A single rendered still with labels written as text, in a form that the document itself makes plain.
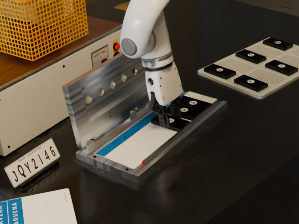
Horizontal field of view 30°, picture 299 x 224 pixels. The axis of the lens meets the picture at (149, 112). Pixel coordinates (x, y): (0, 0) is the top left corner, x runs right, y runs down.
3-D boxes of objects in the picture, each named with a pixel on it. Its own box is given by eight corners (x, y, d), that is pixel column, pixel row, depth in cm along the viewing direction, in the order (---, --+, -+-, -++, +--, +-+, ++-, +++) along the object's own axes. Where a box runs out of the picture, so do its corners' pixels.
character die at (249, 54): (256, 64, 190) (256, 61, 189) (235, 56, 196) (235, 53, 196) (266, 60, 192) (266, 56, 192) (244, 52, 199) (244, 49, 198)
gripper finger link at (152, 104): (147, 102, 145) (156, 116, 149) (160, 81, 149) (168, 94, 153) (143, 102, 146) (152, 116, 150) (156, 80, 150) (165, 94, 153)
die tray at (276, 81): (260, 99, 170) (260, 97, 170) (195, 74, 188) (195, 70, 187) (333, 59, 193) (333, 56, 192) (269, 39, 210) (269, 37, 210)
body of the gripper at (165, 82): (158, 68, 143) (167, 108, 147) (179, 54, 150) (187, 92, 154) (135, 68, 147) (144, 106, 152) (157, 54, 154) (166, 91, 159)
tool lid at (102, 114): (66, 86, 136) (61, 86, 138) (83, 154, 144) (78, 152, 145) (167, 28, 167) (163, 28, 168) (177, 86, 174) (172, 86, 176)
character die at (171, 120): (180, 133, 152) (180, 129, 151) (151, 123, 157) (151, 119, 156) (189, 125, 155) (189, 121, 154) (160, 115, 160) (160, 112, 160)
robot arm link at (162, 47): (160, 60, 142) (177, 47, 149) (149, 10, 137) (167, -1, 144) (133, 61, 146) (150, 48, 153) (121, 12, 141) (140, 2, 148)
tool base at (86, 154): (139, 184, 136) (138, 172, 134) (76, 158, 147) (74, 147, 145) (227, 108, 166) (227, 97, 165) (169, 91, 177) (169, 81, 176)
